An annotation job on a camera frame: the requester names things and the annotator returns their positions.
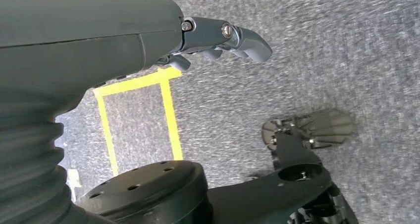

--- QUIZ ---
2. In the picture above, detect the black round robot joint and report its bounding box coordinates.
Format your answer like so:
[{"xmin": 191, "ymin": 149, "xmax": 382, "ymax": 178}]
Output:
[{"xmin": 76, "ymin": 160, "xmax": 210, "ymax": 224}]

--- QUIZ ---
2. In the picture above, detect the black robot left foot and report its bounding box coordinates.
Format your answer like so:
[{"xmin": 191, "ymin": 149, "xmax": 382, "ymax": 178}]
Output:
[{"xmin": 261, "ymin": 108, "xmax": 354, "ymax": 151}]

